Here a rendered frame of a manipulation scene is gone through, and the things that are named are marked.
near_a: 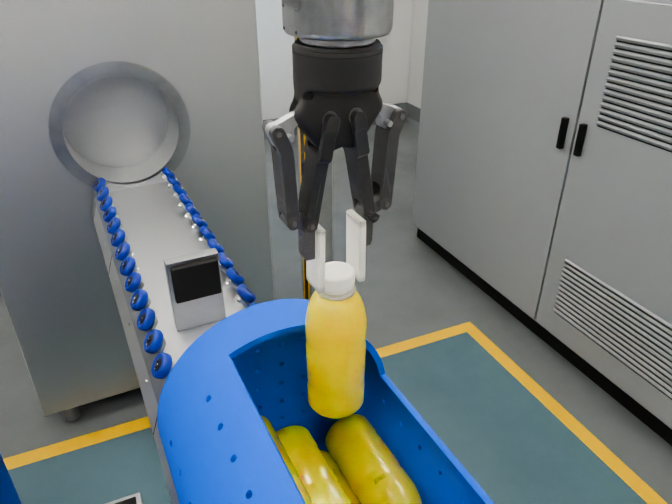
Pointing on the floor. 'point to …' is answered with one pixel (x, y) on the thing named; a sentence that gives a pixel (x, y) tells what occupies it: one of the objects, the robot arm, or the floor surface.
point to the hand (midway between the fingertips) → (336, 252)
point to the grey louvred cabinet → (558, 177)
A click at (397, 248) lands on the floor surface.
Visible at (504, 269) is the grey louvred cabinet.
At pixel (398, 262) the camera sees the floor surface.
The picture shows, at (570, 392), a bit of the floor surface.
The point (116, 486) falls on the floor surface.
